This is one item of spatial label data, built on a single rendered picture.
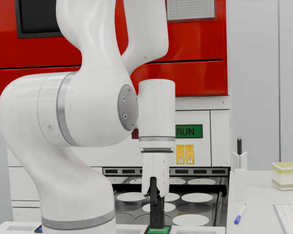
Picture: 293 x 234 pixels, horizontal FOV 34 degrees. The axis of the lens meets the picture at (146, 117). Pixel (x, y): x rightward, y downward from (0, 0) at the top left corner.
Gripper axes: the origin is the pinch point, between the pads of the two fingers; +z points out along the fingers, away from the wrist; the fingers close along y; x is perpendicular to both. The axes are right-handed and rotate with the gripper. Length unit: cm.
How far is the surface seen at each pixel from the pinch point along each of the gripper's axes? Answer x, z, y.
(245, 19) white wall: 24, -100, -190
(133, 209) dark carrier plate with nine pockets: -13.7, 1.8, -35.8
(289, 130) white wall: 50, -31, -205
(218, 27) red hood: 13, -55, -43
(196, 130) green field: 4, -23, -54
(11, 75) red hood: -60, -43, -45
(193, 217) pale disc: 5.3, 3.2, -29.0
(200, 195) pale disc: 6, -1, -50
